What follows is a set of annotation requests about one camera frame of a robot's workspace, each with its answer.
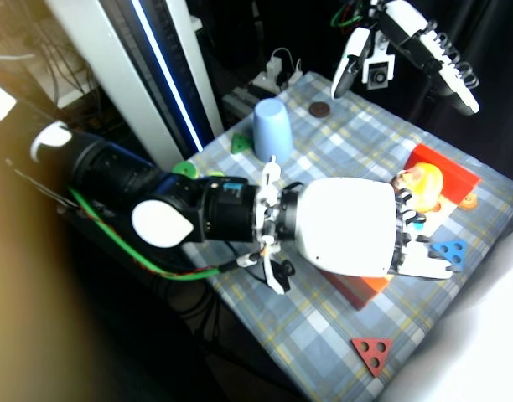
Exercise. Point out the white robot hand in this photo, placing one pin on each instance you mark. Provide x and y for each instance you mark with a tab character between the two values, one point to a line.
344	226
432	46

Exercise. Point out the orange frosted toy cupcake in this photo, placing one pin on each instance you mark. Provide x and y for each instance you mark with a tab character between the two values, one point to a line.
426	184

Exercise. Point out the orange toy bed with dots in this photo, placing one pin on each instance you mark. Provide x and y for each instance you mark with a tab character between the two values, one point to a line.
449	171

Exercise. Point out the blue plaid tablecloth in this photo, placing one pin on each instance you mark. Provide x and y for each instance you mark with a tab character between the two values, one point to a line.
290	318

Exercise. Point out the blue triangle block with holes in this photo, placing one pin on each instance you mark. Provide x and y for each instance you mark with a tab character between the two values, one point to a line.
451	249

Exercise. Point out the light blue plastic cup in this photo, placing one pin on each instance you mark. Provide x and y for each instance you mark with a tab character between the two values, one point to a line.
272	134

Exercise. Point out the brown round toy cookie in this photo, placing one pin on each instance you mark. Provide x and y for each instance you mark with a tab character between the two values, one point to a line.
319	109

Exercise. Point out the red triangle block with holes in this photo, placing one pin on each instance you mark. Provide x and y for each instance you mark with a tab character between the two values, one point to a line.
371	354

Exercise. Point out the green triangle block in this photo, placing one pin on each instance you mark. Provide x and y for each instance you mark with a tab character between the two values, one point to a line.
241	144

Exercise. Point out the light green round block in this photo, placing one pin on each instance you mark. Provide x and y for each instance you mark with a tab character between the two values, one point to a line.
216	173

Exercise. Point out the white power strip with plugs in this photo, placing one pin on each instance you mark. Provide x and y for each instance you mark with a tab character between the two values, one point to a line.
275	69

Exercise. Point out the grey box on floor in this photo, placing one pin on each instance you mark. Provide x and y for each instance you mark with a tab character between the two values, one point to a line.
239	102

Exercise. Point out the white pillar with blue stripe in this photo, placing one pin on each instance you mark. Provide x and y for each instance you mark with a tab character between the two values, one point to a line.
114	63

